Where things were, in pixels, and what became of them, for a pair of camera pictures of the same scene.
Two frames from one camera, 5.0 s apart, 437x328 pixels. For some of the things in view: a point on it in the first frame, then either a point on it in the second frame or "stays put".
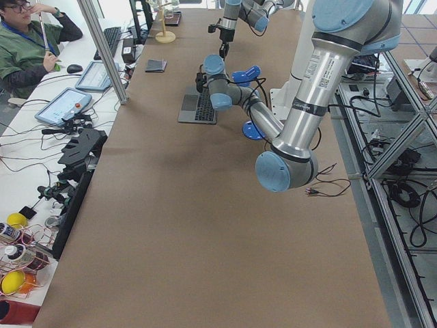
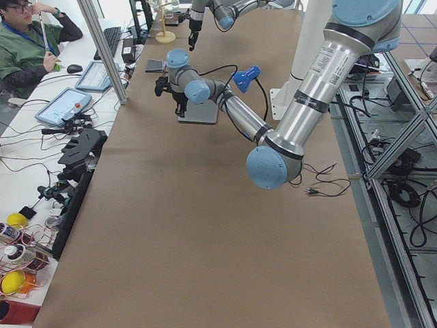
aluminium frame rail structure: x=386 y=125 stays put
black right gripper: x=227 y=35 → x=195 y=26
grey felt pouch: x=156 y=65 stays put
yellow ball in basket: x=12 y=281 stays put
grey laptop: x=198 y=108 stays put
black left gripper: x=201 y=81 → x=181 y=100
